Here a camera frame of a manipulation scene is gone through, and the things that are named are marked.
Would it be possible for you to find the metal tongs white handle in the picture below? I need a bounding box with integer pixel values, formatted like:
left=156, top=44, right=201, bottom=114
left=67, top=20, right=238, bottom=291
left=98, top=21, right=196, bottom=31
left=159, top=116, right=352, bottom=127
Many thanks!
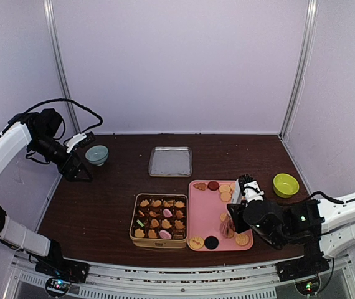
left=219, top=179, right=247, bottom=234

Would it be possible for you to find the clock face round cookie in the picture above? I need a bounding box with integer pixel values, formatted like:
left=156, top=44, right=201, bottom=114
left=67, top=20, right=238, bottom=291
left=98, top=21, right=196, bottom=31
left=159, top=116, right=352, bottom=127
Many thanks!
left=188, top=236, right=204, bottom=250

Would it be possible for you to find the pink round cookie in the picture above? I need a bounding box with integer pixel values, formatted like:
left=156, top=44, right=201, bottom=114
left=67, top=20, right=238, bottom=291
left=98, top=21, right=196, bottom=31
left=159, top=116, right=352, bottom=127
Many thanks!
left=163, top=209, right=173, bottom=218
left=159, top=230, right=172, bottom=240

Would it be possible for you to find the green round cookie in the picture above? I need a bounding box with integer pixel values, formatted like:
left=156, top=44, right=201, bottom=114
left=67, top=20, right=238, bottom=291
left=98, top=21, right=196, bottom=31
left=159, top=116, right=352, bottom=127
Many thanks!
left=136, top=219, right=145, bottom=227

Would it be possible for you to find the silver tin lid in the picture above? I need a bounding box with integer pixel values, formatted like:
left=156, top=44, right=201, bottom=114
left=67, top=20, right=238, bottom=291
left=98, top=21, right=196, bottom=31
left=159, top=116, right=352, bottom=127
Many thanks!
left=148, top=146, right=192, bottom=178

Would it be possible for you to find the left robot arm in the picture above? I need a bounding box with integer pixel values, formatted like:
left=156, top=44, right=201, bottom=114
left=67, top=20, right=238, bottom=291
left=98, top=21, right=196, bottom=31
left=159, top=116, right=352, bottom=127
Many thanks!
left=0, top=108, right=93, bottom=277

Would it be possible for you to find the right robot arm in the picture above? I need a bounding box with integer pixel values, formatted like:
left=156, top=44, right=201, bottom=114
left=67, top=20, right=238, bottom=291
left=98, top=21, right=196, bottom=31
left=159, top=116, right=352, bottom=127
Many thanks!
left=227, top=182, right=355, bottom=275

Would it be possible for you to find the light blue ceramic bowl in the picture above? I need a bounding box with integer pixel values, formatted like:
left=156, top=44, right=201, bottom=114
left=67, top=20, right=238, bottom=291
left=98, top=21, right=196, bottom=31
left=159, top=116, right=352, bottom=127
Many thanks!
left=85, top=145, right=109, bottom=166

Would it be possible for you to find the pink plastic tray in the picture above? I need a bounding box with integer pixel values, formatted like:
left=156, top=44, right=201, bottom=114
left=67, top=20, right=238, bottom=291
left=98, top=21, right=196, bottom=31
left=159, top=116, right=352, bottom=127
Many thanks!
left=187, top=180, right=253, bottom=252

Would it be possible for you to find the brown chocolate round cookie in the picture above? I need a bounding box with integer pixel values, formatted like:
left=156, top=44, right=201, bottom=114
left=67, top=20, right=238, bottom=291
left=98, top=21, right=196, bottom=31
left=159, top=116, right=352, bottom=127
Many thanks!
left=207, top=181, right=220, bottom=191

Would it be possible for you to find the black sandwich cookie bottom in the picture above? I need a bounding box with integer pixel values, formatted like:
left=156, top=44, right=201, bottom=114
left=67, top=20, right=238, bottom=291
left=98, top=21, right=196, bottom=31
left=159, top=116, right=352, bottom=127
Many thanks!
left=204, top=236, right=219, bottom=250

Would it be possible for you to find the green plastic bowl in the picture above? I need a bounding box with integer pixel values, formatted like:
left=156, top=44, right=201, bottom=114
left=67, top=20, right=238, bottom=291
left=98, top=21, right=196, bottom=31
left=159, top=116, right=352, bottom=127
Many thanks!
left=273, top=173, right=300, bottom=199

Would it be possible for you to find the gold cookie tin box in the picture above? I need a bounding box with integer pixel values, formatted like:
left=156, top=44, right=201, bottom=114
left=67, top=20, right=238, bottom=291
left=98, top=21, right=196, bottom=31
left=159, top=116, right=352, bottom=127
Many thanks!
left=129, top=193, right=188, bottom=249

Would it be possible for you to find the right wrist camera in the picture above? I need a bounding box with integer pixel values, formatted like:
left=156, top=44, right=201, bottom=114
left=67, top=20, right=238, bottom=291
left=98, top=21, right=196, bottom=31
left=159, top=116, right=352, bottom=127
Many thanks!
left=238, top=174, right=265, bottom=204

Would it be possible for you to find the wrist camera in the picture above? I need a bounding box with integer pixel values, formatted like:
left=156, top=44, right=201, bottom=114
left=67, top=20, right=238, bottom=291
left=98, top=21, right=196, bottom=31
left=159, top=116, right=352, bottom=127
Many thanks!
left=65, top=132, right=95, bottom=153
left=238, top=174, right=265, bottom=204

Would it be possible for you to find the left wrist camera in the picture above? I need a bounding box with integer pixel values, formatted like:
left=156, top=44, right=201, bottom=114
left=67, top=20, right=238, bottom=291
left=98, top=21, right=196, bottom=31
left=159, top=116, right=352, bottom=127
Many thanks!
left=65, top=132, right=95, bottom=153

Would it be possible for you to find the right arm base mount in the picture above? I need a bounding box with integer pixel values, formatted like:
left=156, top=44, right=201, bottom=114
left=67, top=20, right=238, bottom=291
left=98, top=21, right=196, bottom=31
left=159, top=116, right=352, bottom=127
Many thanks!
left=275, top=259, right=329, bottom=282

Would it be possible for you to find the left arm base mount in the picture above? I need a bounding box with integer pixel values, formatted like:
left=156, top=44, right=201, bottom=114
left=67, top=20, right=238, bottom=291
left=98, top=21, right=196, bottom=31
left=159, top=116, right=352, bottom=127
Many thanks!
left=35, top=260, right=90, bottom=283

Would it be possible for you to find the right aluminium frame post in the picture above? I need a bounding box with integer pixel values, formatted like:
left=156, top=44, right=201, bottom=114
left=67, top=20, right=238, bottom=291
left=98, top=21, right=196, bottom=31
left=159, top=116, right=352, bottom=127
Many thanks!
left=279, top=0, right=318, bottom=140

